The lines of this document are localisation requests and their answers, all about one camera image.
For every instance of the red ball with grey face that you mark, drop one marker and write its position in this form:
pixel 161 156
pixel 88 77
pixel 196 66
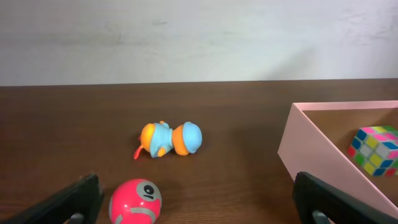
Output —
pixel 137 201

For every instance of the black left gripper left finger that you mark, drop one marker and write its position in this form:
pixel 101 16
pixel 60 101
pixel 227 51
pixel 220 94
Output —
pixel 80 202

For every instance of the colourful puzzle cube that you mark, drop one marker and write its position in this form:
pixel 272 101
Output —
pixel 374 148

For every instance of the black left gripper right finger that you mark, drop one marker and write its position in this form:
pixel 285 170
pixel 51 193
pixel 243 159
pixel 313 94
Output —
pixel 319 202

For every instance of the orange and blue duck toy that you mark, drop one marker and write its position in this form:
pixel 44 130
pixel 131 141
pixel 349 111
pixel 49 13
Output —
pixel 158 139

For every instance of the pink cardboard box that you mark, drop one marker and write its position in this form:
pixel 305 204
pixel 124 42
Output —
pixel 316 140

